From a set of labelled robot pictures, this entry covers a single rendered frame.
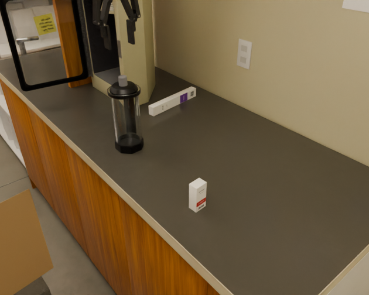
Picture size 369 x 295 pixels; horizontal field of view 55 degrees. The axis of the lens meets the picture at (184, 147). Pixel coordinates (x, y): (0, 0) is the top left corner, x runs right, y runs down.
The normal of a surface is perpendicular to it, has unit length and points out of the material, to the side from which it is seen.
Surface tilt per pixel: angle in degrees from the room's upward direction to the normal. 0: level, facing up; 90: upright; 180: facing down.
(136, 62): 90
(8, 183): 0
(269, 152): 0
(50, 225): 0
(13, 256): 90
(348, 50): 90
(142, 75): 90
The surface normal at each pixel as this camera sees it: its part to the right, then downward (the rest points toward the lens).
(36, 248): 0.73, 0.37
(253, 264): 0.00, -0.84
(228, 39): -0.77, 0.35
